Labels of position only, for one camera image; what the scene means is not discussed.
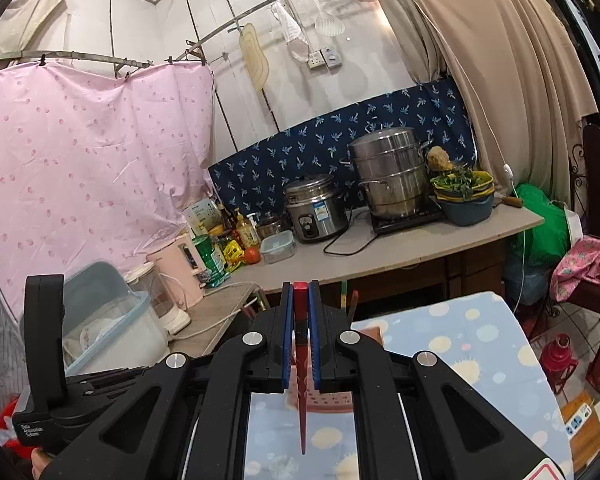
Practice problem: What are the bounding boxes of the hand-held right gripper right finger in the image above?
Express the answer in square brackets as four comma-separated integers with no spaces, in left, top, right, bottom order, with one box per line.
[308,280,556,480]

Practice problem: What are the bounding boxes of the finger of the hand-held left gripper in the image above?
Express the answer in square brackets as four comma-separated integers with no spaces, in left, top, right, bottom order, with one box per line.
[66,366,153,402]

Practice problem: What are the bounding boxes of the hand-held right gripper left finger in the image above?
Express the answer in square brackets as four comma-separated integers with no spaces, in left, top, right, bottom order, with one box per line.
[32,281,295,480]

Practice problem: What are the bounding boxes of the pink plastic utensil holder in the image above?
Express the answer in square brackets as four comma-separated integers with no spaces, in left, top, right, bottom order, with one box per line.
[285,325,387,413]

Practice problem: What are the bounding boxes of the dish box with grey lid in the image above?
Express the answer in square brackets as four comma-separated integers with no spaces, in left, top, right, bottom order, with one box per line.
[55,260,171,376]

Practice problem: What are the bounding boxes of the red plastic bag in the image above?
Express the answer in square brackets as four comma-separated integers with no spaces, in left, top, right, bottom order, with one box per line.
[0,397,33,453]

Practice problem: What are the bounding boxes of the clear food container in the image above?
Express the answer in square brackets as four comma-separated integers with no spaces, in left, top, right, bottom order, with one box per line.
[260,230,296,264]

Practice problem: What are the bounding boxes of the yellow packet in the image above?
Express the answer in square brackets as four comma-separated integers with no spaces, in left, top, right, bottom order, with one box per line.
[224,240,245,268]

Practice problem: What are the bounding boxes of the green can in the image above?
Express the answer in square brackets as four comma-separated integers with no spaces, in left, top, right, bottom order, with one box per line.
[192,234,231,288]

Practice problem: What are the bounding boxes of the yellow oil bottle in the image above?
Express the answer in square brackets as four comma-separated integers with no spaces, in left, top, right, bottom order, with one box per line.
[232,207,258,248]

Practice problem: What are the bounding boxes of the small steel lidded pot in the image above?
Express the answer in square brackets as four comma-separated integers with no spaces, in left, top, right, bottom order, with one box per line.
[255,211,288,241]

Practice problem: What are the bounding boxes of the pink electric kettle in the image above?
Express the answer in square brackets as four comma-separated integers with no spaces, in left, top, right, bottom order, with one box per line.
[145,232,207,311]

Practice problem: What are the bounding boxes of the steel rice cooker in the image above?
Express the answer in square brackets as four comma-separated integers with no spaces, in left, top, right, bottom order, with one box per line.
[284,174,351,245]

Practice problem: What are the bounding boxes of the black induction cooktop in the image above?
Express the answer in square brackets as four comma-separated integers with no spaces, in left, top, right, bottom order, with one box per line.
[370,207,446,235]

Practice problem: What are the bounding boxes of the white plastic jug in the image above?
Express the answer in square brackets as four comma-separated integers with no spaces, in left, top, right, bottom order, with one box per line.
[182,198,223,236]

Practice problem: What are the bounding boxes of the blue dotted tablecloth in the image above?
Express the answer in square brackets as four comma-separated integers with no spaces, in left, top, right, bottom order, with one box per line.
[242,290,574,480]

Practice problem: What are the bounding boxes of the steel steamer pot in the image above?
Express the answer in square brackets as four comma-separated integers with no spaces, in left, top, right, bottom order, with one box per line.
[347,127,431,221]

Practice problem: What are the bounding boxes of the pink dotted curtain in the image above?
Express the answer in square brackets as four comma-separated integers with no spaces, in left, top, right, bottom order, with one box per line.
[0,62,216,321]

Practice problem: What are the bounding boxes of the blue floral cloth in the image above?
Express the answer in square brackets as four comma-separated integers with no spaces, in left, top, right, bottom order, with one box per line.
[207,77,476,221]

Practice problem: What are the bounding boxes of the blue basin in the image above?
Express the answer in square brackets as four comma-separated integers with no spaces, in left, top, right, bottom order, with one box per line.
[435,192,495,227]

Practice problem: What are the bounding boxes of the green leafy vegetables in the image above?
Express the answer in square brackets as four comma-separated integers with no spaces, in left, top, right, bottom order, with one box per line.
[430,165,481,198]

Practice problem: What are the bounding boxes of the brown loofah sponge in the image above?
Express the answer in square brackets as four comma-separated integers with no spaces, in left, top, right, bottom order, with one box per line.
[427,146,453,173]

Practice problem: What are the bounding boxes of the translucent plastic bag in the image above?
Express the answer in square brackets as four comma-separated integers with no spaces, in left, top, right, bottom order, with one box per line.
[505,255,551,306]

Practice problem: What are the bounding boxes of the yellow basin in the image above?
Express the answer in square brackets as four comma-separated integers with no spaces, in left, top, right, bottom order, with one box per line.
[432,170,496,200]

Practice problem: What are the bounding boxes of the red thermos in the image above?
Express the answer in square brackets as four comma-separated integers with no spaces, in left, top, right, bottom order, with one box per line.
[539,332,578,396]

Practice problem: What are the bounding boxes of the green plastic bag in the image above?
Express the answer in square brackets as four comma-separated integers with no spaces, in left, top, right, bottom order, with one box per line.
[510,183,571,266]

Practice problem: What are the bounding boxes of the white power strip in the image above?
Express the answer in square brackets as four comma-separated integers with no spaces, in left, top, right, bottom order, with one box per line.
[562,402,596,441]

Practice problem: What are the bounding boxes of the pink floral cloth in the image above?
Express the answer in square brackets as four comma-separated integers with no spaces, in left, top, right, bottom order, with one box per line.
[550,237,600,316]

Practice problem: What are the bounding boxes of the beige hanging cutting board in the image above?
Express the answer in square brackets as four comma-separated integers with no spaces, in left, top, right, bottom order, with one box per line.
[239,22,271,96]

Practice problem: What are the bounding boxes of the white hanging mesh bag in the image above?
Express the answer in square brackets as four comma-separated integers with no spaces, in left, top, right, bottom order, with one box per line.
[271,1,311,63]

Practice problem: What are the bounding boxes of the white slotted ladle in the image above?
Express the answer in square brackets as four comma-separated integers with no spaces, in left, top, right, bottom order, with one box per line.
[307,0,343,37]

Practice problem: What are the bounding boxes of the dark wooden headboard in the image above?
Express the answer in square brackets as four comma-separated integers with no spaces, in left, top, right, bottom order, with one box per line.
[570,122,600,241]

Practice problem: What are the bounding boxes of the beige curtain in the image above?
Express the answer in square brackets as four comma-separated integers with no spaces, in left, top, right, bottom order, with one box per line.
[375,0,600,206]

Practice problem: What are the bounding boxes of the cream cloth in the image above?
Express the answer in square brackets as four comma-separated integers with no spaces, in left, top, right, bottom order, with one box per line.
[0,0,76,56]

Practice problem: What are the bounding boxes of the hanging dark clothes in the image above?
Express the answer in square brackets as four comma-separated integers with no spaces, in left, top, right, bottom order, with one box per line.
[525,0,600,111]

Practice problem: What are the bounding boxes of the white appliance cable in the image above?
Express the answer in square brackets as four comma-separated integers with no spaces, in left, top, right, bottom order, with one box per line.
[170,280,261,343]

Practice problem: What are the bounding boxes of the black power cable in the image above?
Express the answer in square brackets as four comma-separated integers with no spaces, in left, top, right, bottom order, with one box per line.
[322,207,381,257]

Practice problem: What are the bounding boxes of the white cord with switch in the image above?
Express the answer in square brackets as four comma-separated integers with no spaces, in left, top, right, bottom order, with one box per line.
[405,0,524,311]

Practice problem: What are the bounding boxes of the metal curtain rail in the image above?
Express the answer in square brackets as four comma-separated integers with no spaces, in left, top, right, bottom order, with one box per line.
[175,0,381,64]
[0,49,153,79]

